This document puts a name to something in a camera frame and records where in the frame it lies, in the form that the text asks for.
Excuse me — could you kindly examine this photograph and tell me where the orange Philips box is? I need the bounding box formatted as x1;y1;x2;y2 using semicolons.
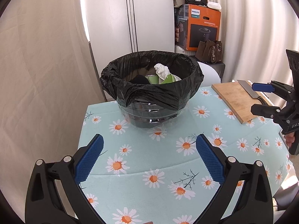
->
174;4;221;51

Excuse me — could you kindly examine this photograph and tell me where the beige curtain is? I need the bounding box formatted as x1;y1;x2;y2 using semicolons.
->
1;0;103;218

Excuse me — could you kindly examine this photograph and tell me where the green snack bag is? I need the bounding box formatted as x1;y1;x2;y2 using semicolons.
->
145;74;181;84

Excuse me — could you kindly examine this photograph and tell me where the black sock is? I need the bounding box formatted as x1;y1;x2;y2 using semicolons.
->
130;75;150;84

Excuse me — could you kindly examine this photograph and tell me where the person's right hand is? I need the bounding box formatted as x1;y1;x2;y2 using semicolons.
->
285;132;295;148

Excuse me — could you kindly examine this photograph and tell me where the white refrigerator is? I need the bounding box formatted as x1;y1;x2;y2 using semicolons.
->
80;0;177;101

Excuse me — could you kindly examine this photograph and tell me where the transparent trash bin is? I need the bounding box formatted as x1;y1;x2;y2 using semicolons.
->
117;97;189;128

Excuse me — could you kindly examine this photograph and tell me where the wooden cutting board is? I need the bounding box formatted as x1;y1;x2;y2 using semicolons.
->
211;81;261;124

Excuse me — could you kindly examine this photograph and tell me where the white chair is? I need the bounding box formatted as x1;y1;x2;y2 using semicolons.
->
198;62;221;87

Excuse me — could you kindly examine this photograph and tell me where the black trash bag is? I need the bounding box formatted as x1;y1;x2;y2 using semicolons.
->
100;51;204;111

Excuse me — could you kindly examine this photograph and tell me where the brown leather bag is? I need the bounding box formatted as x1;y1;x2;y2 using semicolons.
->
195;40;223;64

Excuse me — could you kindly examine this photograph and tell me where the daisy pattern tablecloth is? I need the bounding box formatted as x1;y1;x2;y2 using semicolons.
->
78;87;295;223

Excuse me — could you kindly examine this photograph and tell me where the white tissue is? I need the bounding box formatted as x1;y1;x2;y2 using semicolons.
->
154;63;170;80

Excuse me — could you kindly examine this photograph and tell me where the kitchen cleaver knife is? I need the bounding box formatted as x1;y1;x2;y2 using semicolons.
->
238;80;268;105

